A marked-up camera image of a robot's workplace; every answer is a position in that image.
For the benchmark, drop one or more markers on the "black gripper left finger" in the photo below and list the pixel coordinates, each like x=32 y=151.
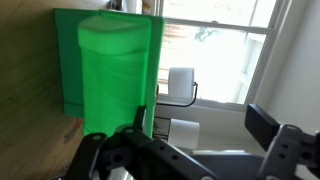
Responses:
x=129 y=148

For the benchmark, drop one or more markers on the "white lamp shade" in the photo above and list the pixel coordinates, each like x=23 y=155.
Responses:
x=181 y=82

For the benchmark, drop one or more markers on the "small wooden table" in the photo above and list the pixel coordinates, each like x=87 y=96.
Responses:
x=37 y=140

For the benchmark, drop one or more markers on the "green plastic container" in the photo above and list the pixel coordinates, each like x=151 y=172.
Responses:
x=109 y=66

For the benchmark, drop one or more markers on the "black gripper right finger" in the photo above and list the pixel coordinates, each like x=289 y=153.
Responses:
x=286 y=146

